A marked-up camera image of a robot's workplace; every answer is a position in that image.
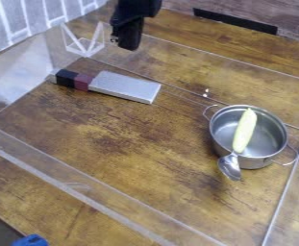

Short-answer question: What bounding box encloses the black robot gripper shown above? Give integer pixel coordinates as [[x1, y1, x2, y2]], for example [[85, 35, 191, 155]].
[[109, 0, 161, 51]]

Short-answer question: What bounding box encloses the yellow handled metal spoon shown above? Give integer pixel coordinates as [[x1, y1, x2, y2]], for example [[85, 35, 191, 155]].
[[216, 108, 256, 181]]

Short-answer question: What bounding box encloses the silver metal pot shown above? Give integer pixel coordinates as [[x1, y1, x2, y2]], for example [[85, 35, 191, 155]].
[[203, 105, 297, 172]]

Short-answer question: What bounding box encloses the clear acrylic triangle stand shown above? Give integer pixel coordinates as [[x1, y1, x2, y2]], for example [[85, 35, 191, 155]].
[[60, 22, 105, 58]]

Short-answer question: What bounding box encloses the grey block with coloured end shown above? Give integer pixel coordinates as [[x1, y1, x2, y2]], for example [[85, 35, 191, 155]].
[[48, 68, 160, 105]]

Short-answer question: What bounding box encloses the blue object at corner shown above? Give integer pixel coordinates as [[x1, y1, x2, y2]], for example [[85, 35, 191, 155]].
[[11, 234, 49, 246]]

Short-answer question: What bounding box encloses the black wall strip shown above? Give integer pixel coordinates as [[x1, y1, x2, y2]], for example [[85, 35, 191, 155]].
[[192, 8, 277, 35]]

